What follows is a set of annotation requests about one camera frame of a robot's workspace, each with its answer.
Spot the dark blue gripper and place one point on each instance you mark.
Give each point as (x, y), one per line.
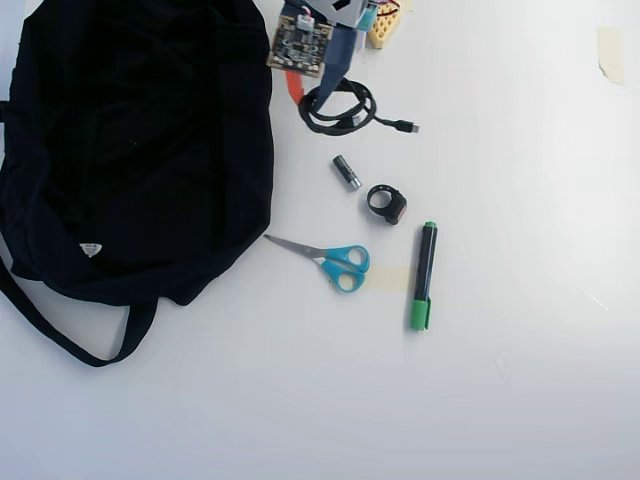
(334, 67)

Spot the white and yellow robot arm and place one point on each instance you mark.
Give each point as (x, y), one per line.
(385, 27)

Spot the black fabric bag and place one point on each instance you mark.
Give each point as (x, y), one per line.
(125, 150)

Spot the black AA battery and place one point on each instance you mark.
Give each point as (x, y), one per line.
(346, 172)

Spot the small beige tape scrap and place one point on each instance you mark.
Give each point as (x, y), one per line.
(409, 5)

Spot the beige tape strip under scissors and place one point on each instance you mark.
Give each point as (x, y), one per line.
(390, 277)

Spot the green and black marker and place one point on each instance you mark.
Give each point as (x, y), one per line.
(424, 270)

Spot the large beige tape piece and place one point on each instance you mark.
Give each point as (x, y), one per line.
(612, 50)

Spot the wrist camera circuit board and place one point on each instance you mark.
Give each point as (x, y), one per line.
(299, 47)

